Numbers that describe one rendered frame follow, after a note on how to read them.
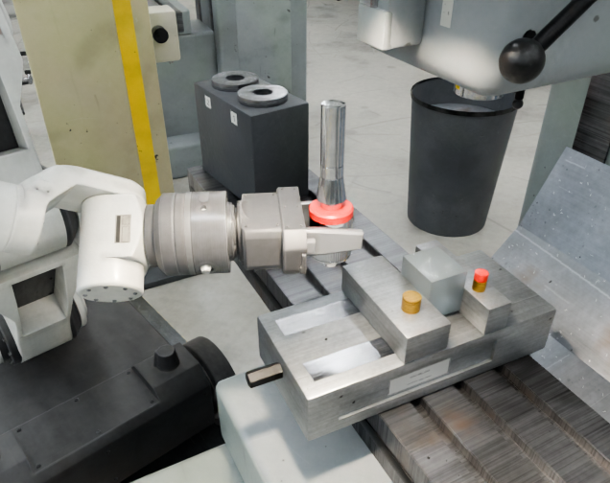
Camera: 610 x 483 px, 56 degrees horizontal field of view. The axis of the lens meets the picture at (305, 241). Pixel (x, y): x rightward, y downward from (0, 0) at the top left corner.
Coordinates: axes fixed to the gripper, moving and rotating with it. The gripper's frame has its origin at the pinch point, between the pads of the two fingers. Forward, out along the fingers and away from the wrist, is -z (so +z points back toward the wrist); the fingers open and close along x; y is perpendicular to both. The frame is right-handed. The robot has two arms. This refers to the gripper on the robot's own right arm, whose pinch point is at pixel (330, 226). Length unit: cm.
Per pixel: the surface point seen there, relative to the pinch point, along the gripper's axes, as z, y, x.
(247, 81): 8, 1, 54
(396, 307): -7.7, 9.9, -2.4
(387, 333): -6.5, 12.2, -4.3
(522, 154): -155, 113, 250
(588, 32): -18.0, -22.3, -9.2
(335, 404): 0.4, 16.3, -10.6
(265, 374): 7.8, 15.8, -5.8
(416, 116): -65, 58, 180
